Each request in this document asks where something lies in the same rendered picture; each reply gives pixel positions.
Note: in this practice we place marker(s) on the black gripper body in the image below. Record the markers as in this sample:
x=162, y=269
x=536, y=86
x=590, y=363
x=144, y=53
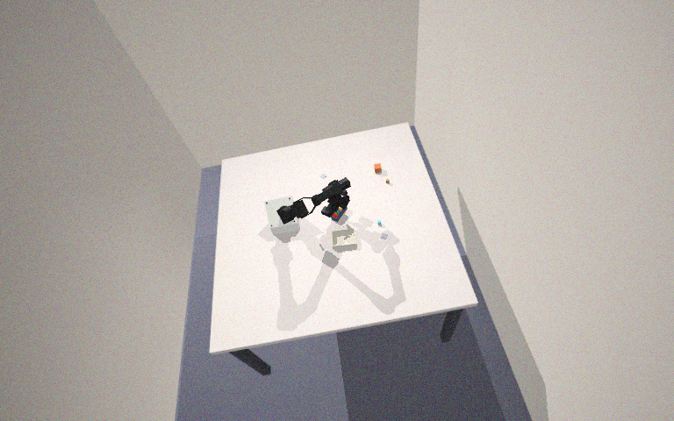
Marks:
x=329, y=210

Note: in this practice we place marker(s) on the beige rectangular tray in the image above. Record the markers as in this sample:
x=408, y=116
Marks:
x=343, y=238

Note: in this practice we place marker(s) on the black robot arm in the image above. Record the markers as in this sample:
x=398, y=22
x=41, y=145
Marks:
x=299, y=210

